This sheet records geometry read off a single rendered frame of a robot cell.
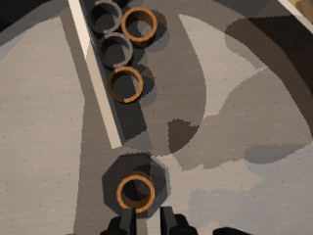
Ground bronze ring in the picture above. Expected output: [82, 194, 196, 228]
[116, 170, 155, 212]
[121, 7, 157, 49]
[107, 67, 144, 105]

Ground grey metal ring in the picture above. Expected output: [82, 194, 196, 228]
[86, 0, 123, 40]
[97, 32, 134, 71]
[112, 0, 129, 9]

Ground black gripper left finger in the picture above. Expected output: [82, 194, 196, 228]
[100, 208, 137, 235]

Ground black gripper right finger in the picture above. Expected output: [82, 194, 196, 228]
[159, 207, 251, 235]

